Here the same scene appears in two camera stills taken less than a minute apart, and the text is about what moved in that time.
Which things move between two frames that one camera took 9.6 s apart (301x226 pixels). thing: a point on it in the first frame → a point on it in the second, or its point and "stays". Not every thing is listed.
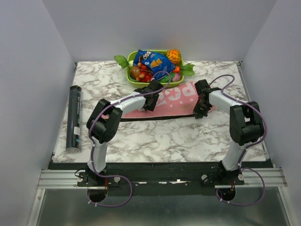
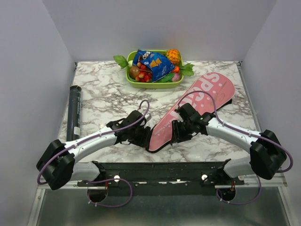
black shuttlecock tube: (74, 119) stays
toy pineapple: (174, 55) stays
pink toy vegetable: (177, 77) stays
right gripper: (198, 114) → (176, 135)
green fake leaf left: (121, 60) stays
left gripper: (151, 107) → (143, 141)
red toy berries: (146, 73) stays
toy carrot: (177, 70) stays
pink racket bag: (175, 100) → (207, 95)
